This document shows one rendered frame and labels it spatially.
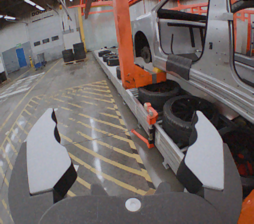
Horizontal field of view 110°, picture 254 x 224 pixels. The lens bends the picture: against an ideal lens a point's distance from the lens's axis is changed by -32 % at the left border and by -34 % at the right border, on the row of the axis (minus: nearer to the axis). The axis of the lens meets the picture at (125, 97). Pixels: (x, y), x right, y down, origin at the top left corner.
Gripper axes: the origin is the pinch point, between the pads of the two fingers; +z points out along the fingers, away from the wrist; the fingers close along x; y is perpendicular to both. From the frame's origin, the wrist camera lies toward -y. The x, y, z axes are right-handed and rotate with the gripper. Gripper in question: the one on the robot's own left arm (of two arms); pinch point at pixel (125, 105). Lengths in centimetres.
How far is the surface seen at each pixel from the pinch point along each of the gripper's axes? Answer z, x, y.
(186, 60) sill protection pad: 118, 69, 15
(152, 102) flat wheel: 139, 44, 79
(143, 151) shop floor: 92, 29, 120
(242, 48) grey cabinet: 321, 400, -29
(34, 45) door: 1050, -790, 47
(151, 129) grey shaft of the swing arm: 92, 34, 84
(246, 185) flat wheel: 2, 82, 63
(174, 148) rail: 60, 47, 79
